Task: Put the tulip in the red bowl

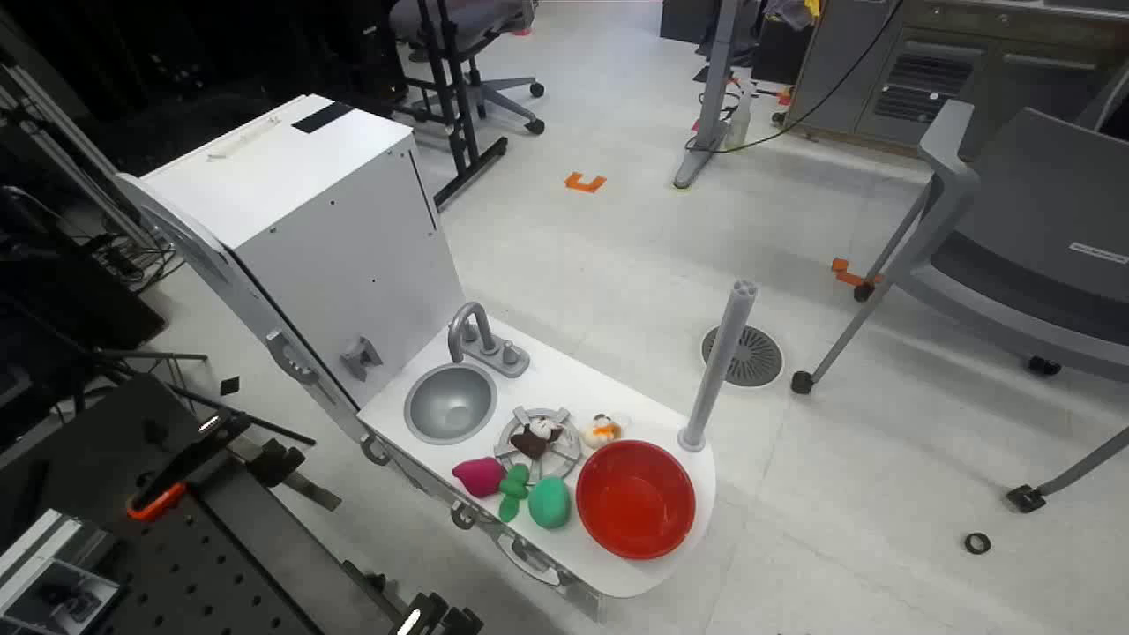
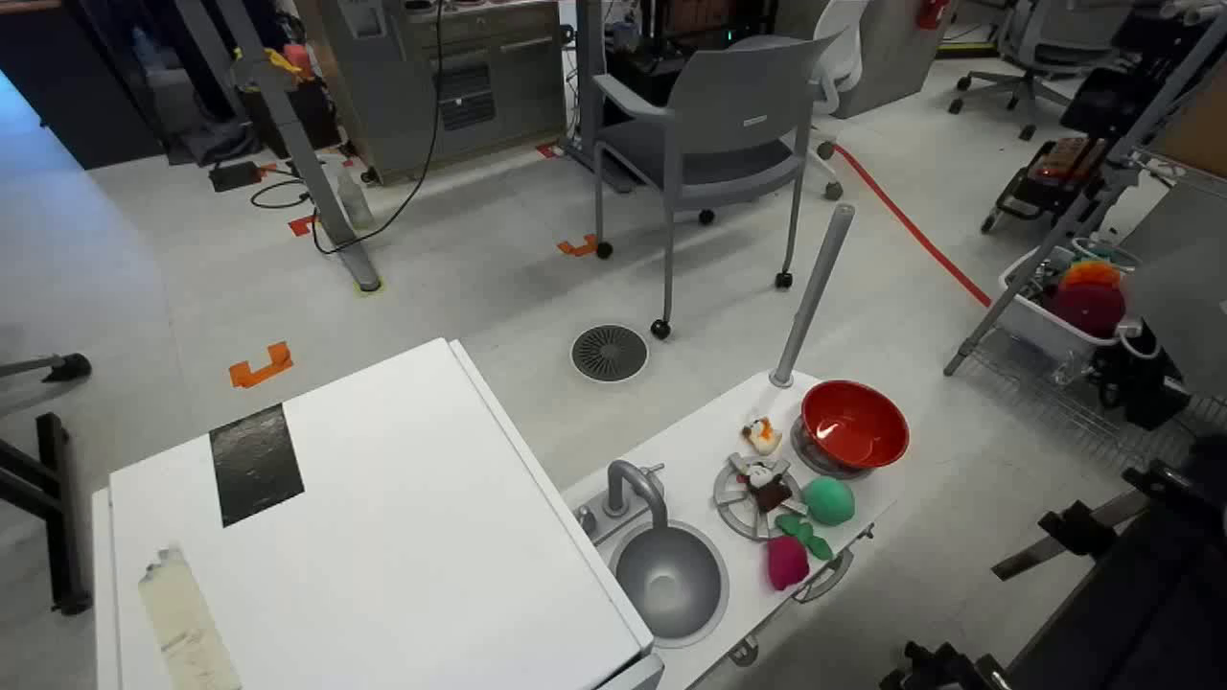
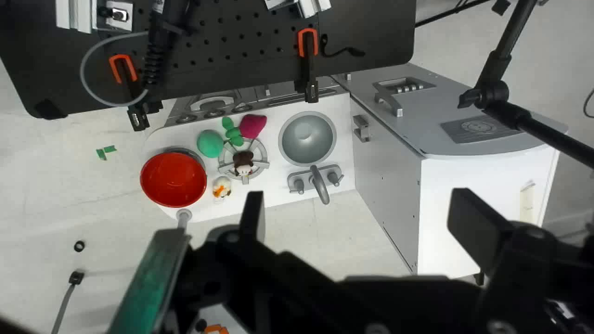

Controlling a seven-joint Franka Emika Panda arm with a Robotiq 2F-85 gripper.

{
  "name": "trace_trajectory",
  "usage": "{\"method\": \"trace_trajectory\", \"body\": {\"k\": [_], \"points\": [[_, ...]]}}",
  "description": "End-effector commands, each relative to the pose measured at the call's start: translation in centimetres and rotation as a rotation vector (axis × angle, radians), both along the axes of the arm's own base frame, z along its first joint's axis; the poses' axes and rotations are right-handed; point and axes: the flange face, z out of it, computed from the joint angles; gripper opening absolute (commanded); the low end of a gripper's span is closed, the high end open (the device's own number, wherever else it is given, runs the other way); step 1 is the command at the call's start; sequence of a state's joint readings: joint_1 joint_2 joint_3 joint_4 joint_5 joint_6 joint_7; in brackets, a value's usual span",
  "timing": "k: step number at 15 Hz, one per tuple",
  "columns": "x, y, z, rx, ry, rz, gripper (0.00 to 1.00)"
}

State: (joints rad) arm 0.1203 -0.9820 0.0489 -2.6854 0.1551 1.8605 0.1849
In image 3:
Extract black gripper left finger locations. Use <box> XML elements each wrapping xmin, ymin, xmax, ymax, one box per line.
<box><xmin>240</xmin><ymin>189</ymin><xmax>268</xmax><ymax>248</ymax></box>

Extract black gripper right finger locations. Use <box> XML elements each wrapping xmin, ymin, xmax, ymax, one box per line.
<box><xmin>448</xmin><ymin>187</ymin><xmax>518</xmax><ymax>280</ymax></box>

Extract red bowl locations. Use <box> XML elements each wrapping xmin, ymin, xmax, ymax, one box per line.
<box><xmin>140</xmin><ymin>150</ymin><xmax>210</xmax><ymax>209</ymax></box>

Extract white toy kitchen counter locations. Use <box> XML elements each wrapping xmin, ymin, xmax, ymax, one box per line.
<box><xmin>143</xmin><ymin>90</ymin><xmax>359</xmax><ymax>224</ymax></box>

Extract small orange white toy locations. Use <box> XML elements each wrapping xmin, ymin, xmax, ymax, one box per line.
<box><xmin>212</xmin><ymin>176</ymin><xmax>234</xmax><ymax>200</ymax></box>

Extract white table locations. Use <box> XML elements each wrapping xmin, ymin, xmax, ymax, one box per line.
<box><xmin>333</xmin><ymin>62</ymin><xmax>568</xmax><ymax>280</ymax></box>

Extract small brown toy figure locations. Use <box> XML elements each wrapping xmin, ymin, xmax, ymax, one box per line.
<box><xmin>232</xmin><ymin>148</ymin><xmax>257</xmax><ymax>174</ymax></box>

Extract beige tape strip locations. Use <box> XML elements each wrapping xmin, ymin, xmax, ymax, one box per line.
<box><xmin>518</xmin><ymin>177</ymin><xmax>539</xmax><ymax>224</ymax></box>

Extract grey upright stick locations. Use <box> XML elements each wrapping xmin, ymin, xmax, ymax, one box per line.
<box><xmin>175</xmin><ymin>207</ymin><xmax>195</xmax><ymax>231</ymax></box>

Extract grey toy faucet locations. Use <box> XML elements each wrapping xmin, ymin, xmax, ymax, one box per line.
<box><xmin>286</xmin><ymin>163</ymin><xmax>346</xmax><ymax>205</ymax></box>

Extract grey toy sink basin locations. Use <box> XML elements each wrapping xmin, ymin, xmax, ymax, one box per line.
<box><xmin>277</xmin><ymin>111</ymin><xmax>340</xmax><ymax>166</ymax></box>

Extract dark rectangular cabinet sticker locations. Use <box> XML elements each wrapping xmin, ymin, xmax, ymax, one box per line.
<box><xmin>440</xmin><ymin>113</ymin><xmax>522</xmax><ymax>144</ymax></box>

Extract green flat strip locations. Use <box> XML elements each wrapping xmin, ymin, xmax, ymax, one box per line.
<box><xmin>108</xmin><ymin>228</ymin><xmax>193</xmax><ymax>334</ymax></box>

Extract green tape piece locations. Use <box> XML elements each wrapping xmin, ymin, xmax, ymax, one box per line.
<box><xmin>95</xmin><ymin>142</ymin><xmax>119</xmax><ymax>163</ymax></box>

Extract black pegboard panel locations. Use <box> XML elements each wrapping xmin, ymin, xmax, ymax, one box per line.
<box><xmin>0</xmin><ymin>0</ymin><xmax>418</xmax><ymax>120</ymax></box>

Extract orange clamp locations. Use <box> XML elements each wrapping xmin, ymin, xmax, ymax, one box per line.
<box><xmin>108</xmin><ymin>51</ymin><xmax>140</xmax><ymax>87</ymax></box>
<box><xmin>294</xmin><ymin>25</ymin><xmax>323</xmax><ymax>103</ymax></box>

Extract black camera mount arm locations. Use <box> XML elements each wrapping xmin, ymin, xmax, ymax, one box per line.
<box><xmin>457</xmin><ymin>0</ymin><xmax>594</xmax><ymax>170</ymax></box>

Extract thick black cable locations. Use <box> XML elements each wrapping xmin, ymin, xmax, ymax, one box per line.
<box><xmin>127</xmin><ymin>0</ymin><xmax>201</xmax><ymax>133</ymax></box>

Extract grey cable with black plug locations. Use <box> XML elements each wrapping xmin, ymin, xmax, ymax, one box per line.
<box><xmin>50</xmin><ymin>268</ymin><xmax>88</xmax><ymax>334</ymax></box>

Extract thin grey cable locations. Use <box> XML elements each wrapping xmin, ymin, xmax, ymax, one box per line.
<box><xmin>78</xmin><ymin>29</ymin><xmax>151</xmax><ymax>109</ymax></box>

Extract aluminium extrusion bracket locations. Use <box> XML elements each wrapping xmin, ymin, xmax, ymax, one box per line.
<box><xmin>54</xmin><ymin>0</ymin><xmax>136</xmax><ymax>33</ymax></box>

